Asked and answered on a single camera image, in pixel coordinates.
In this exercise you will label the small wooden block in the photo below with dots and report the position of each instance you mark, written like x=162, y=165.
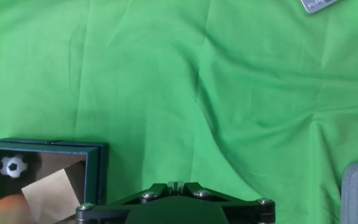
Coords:
x=51, y=196

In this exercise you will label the dark green gift box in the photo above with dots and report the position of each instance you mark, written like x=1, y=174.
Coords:
x=93, y=174

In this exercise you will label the silver digital scale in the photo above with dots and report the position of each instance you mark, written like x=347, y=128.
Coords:
x=317, y=5

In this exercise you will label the orange toy basketball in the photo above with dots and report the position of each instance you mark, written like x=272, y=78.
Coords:
x=9, y=207

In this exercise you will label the green cloth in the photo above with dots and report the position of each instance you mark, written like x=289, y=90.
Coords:
x=179, y=93

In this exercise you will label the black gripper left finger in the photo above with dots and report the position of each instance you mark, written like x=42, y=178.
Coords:
x=104, y=211

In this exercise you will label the small toy soccer ball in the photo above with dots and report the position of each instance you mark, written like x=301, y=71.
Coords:
x=13, y=166

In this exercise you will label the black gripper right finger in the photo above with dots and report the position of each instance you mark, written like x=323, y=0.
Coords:
x=247, y=211

